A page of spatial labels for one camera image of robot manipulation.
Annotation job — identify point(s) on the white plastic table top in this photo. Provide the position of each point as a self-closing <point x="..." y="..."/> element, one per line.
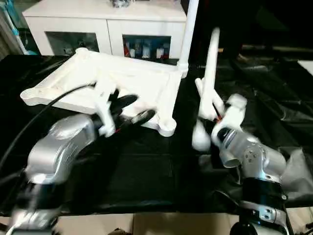
<point x="110" y="73"/>

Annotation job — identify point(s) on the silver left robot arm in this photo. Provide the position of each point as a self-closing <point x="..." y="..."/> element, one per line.
<point x="61" y="144"/>

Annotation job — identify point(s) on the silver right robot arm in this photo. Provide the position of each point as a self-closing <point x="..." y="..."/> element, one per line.
<point x="254" y="156"/>

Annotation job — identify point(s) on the small white cup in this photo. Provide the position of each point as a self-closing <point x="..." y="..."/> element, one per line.
<point x="132" y="52"/>

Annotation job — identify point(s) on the black table mat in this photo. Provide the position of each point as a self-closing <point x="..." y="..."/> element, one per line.
<point x="146" y="166"/>

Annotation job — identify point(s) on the red white bottle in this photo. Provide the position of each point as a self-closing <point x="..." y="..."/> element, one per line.
<point x="126" y="49"/>

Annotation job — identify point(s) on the white patterned figure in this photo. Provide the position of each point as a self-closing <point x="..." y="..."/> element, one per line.
<point x="146" y="52"/>

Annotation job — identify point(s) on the white mug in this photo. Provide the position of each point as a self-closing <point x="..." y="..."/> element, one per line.
<point x="159" y="52"/>

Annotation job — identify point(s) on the white glass-door cabinet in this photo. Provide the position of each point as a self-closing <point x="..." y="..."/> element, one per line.
<point x="97" y="27"/>

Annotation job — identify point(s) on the long black pole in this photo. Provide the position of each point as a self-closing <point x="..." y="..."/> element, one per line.
<point x="276" y="47"/>

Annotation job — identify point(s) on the black shiny bundle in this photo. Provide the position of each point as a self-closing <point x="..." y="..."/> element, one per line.
<point x="119" y="3"/>

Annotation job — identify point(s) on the white flat board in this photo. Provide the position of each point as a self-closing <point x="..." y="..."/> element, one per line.
<point x="305" y="66"/>

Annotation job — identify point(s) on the black fabric covered furniture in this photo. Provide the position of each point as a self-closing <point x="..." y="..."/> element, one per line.
<point x="256" y="22"/>

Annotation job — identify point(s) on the blue white pole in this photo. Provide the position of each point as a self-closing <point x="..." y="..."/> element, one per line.
<point x="17" y="31"/>

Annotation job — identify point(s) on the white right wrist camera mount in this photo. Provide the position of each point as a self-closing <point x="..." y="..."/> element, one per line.
<point x="233" y="112"/>

